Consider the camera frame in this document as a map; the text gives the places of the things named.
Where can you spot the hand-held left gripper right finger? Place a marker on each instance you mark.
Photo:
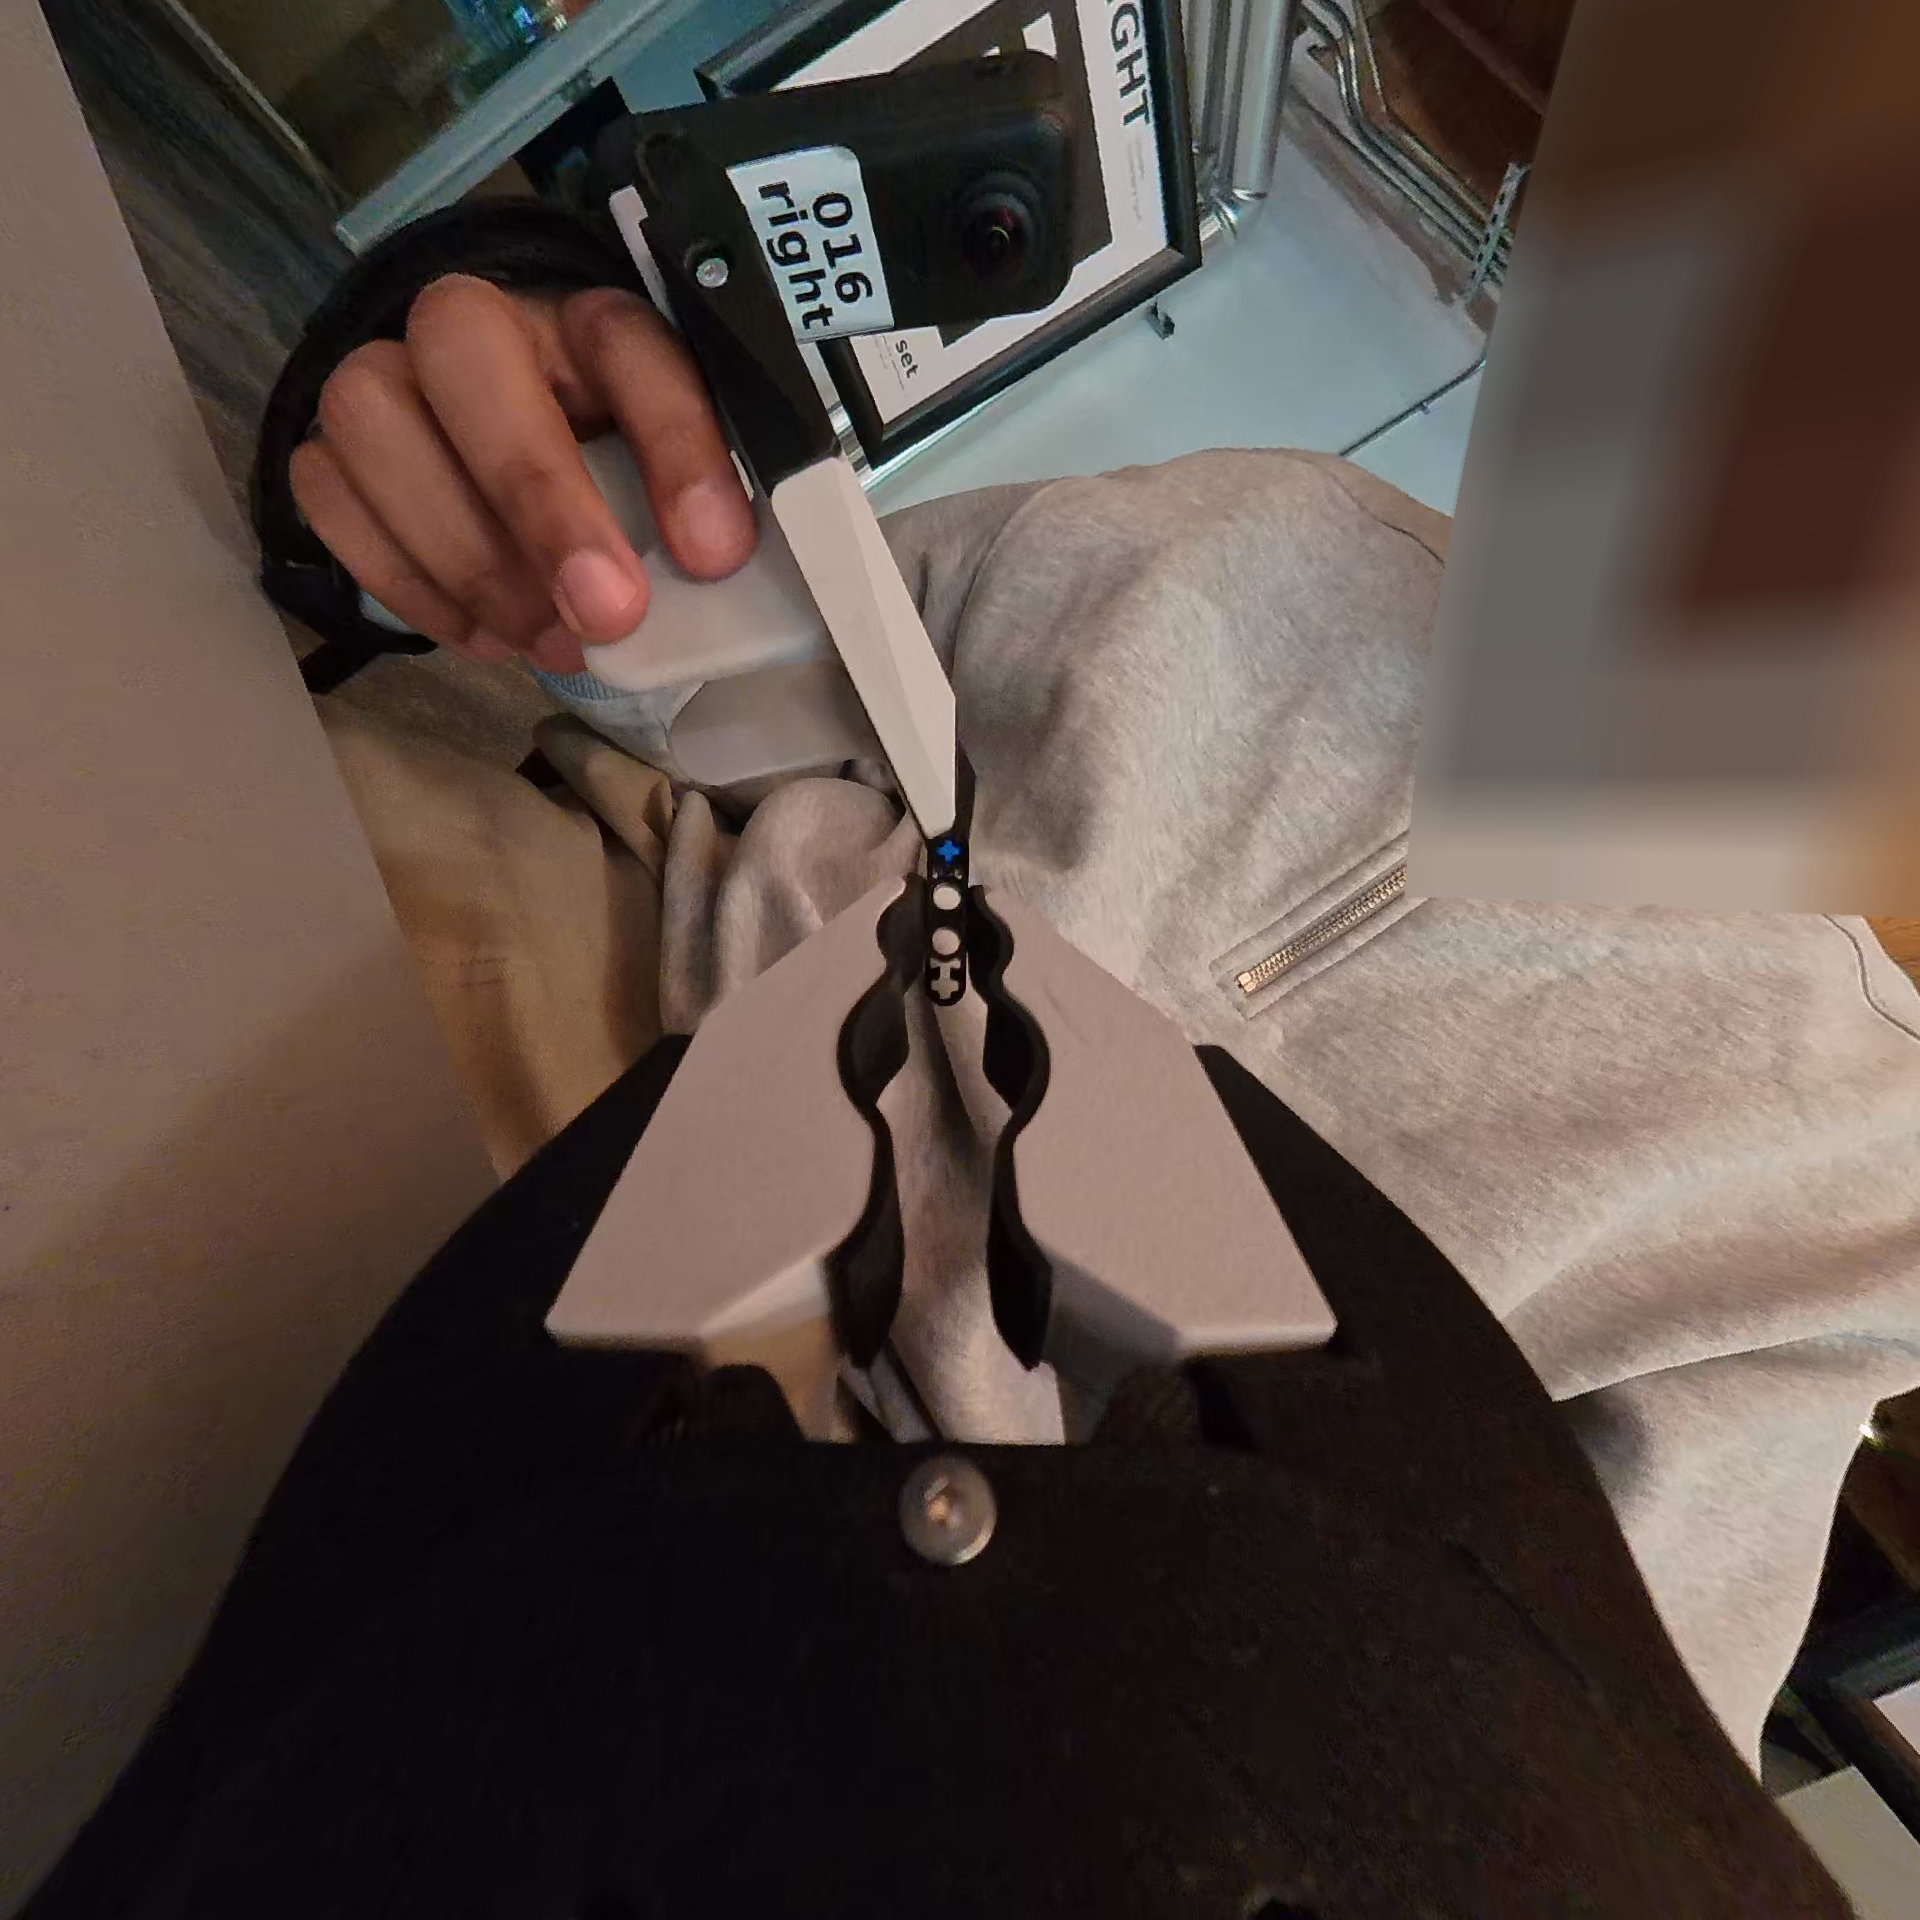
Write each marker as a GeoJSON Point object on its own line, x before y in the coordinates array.
{"type": "Point", "coordinates": [1154, 1185]}

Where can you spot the grey zip sweatshirt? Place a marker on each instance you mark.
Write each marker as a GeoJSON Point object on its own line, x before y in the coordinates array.
{"type": "Point", "coordinates": [1200, 674]}

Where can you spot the metal conduit pipes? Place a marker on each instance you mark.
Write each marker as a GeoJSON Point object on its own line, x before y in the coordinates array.
{"type": "Point", "coordinates": [1349, 119]}

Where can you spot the metal framed glass panel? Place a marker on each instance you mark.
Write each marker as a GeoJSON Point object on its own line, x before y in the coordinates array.
{"type": "Point", "coordinates": [451, 90]}

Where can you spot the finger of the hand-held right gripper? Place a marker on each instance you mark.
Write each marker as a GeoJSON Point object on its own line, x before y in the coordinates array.
{"type": "Point", "coordinates": [885, 644]}

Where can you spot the black framed poster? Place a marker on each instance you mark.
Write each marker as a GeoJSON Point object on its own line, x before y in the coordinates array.
{"type": "Point", "coordinates": [1157, 150]}

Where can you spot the beige trousers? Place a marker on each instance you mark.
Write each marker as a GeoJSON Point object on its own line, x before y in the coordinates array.
{"type": "Point", "coordinates": [493, 902]}

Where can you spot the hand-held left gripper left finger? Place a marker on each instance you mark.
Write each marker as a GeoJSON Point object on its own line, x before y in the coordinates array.
{"type": "Point", "coordinates": [705, 1185]}

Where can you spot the person's right hand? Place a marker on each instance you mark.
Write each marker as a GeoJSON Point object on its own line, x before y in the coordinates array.
{"type": "Point", "coordinates": [480, 481]}

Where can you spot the small black lego beam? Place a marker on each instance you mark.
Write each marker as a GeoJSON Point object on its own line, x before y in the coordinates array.
{"type": "Point", "coordinates": [947, 937]}

